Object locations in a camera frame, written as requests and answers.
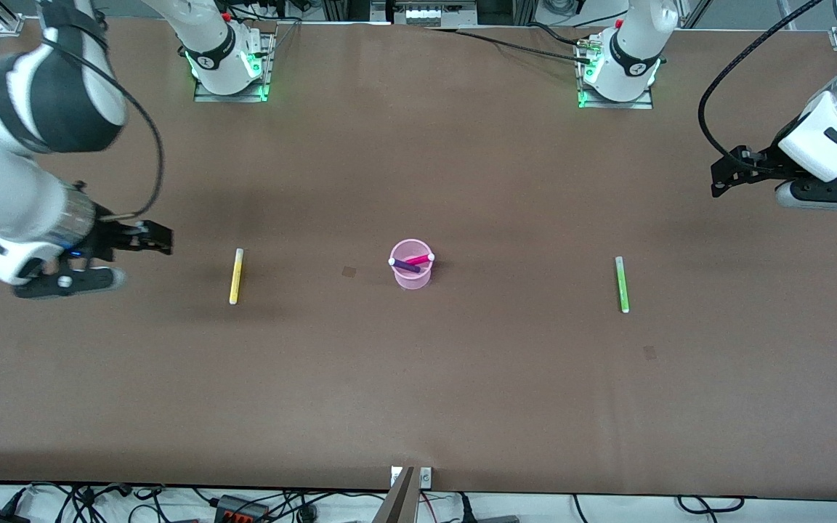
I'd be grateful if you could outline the pink translucent pen holder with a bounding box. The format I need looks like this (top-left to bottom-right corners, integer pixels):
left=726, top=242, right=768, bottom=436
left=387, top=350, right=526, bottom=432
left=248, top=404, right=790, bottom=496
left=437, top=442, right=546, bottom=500
left=389, top=239, right=434, bottom=291

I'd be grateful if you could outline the green highlighter pen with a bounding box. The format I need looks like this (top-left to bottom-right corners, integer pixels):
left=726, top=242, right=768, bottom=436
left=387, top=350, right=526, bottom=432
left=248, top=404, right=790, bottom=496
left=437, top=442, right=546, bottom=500
left=615, top=256, right=631, bottom=315

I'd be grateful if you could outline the black orange power strip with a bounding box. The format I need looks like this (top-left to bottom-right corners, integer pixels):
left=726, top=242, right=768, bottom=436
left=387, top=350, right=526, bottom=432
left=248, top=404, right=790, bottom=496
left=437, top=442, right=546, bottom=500
left=214, top=495, right=270, bottom=523

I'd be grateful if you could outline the grey device with white connector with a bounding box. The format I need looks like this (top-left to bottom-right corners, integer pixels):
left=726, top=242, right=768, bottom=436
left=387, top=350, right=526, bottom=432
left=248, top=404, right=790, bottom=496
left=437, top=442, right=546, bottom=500
left=371, top=0, right=479, bottom=28

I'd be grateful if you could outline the grey metal bar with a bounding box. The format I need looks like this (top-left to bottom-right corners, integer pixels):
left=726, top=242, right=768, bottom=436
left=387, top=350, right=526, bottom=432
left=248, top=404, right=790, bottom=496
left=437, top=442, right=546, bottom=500
left=373, top=467, right=420, bottom=523

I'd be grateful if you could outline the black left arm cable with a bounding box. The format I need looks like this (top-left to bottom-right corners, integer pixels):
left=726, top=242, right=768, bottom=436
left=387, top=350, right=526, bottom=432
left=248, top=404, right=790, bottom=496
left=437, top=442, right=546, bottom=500
left=697, top=0, right=826, bottom=174

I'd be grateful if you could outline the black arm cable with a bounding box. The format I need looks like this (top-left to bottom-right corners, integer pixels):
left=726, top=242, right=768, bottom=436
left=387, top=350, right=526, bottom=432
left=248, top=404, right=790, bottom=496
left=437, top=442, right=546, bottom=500
left=44, top=36, right=166, bottom=221
left=697, top=0, right=826, bottom=174

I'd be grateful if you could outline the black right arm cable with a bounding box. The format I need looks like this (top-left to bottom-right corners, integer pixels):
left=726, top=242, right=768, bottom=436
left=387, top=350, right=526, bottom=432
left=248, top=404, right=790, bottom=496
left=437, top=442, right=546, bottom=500
left=44, top=36, right=166, bottom=221

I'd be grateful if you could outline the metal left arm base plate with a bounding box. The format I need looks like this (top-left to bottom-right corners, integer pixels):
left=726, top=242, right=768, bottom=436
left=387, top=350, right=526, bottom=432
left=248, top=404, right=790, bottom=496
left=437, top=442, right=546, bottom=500
left=577, top=36, right=656, bottom=110

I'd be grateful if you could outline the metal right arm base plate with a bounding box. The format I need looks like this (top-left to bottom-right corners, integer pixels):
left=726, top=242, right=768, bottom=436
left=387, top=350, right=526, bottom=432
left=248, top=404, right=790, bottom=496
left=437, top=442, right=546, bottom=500
left=193, top=31, right=275, bottom=103

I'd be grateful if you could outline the short black table cable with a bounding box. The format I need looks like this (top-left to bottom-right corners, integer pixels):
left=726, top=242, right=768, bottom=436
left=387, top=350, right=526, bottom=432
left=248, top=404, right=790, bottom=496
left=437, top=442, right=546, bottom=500
left=527, top=22, right=590, bottom=49

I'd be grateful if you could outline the silver aluminium frame profile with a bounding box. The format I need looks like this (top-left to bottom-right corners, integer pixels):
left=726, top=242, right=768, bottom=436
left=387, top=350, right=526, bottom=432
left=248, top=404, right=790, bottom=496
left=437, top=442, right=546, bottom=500
left=0, top=0, right=27, bottom=37

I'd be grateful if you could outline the long black table cable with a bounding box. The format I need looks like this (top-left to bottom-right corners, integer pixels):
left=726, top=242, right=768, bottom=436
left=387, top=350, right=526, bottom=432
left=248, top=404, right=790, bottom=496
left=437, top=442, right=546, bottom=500
left=424, top=28, right=594, bottom=65

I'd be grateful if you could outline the black looped floor cable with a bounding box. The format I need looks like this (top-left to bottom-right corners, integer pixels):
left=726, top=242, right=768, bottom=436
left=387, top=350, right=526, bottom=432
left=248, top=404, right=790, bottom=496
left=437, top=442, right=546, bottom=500
left=676, top=495, right=746, bottom=516

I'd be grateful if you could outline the white metal edge bracket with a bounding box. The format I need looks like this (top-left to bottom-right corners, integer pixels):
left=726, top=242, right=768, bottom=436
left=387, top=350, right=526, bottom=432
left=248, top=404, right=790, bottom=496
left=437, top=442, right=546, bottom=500
left=390, top=466, right=433, bottom=489

